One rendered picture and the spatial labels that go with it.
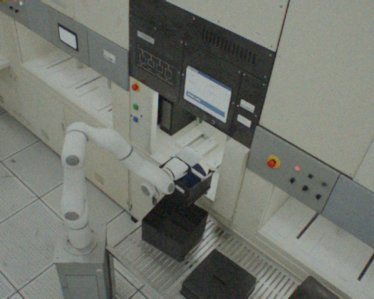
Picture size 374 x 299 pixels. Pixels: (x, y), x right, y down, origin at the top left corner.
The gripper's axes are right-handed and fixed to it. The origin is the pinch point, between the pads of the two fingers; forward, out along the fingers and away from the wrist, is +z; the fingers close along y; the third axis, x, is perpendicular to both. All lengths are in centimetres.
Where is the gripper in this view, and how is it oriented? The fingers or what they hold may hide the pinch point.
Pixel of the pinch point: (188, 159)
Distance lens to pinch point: 222.9
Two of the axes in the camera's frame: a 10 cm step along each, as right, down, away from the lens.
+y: 7.4, 5.1, -4.4
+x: 0.9, -7.2, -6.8
